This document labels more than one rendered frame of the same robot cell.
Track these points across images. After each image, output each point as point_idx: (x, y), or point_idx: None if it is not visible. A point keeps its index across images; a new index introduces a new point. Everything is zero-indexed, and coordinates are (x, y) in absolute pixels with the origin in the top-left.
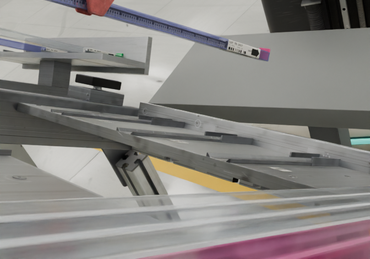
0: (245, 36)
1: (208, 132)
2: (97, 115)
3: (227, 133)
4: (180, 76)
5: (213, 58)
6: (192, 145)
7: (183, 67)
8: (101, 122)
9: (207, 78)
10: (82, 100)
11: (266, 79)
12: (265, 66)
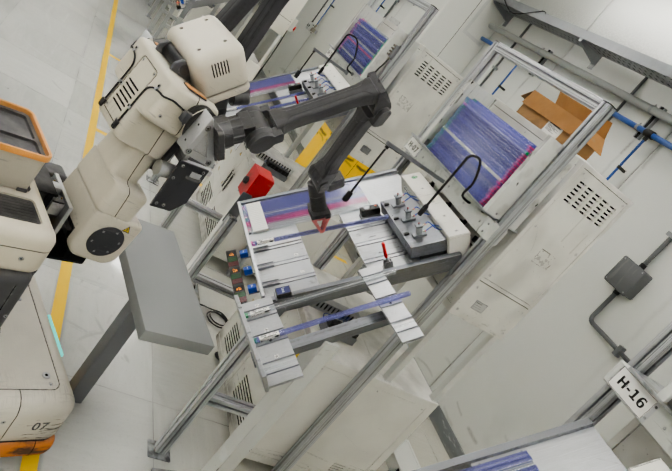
0: (141, 302)
1: (272, 265)
2: (298, 279)
3: (262, 267)
4: (188, 333)
5: (167, 317)
6: (295, 251)
7: (180, 333)
8: (305, 268)
9: (185, 318)
10: (293, 292)
11: (177, 292)
12: (168, 292)
